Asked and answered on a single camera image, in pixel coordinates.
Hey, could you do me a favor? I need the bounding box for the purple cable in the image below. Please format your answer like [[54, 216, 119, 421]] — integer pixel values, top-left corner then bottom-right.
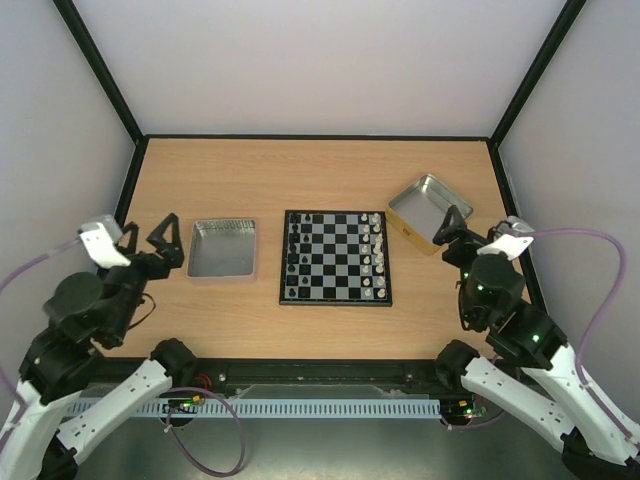
[[0, 238, 246, 476], [439, 227, 640, 446]]

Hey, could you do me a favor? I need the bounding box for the gold silver empty tin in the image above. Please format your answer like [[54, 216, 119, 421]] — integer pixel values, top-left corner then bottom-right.
[[386, 174, 474, 255]]

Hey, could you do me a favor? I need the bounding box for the light blue slotted cable duct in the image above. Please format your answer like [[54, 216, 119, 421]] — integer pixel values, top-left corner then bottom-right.
[[67, 397, 444, 419]]

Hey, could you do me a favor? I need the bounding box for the pink tin with black pieces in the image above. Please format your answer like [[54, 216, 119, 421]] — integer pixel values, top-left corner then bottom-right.
[[186, 218, 257, 284]]

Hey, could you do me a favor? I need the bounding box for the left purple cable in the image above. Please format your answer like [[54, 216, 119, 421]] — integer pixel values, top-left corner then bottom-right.
[[0, 238, 246, 476]]

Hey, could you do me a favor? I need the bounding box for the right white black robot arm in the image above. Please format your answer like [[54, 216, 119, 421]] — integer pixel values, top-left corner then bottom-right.
[[433, 205, 639, 479]]

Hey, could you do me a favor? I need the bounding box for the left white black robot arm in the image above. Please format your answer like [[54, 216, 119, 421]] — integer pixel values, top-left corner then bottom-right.
[[1, 213, 196, 479]]

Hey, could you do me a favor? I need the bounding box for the black silver chess board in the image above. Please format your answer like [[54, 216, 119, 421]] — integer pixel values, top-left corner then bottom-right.
[[279, 210, 393, 307]]

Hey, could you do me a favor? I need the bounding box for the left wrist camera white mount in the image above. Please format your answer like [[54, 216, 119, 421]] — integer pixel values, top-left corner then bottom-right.
[[79, 214, 131, 270]]

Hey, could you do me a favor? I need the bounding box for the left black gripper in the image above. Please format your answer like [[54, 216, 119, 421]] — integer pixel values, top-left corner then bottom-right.
[[106, 213, 187, 341]]

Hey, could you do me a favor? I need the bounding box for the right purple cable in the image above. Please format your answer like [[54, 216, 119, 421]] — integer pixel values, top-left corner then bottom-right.
[[439, 227, 640, 446]]

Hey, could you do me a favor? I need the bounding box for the black aluminium frame rail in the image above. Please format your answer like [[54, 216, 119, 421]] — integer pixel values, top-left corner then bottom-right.
[[177, 358, 462, 397]]

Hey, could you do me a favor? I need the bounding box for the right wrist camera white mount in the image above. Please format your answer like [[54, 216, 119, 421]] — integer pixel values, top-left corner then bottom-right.
[[477, 216, 534, 261]]

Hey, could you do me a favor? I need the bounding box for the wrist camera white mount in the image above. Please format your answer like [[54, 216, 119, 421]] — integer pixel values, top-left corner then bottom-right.
[[79, 214, 131, 270], [477, 216, 534, 261]]

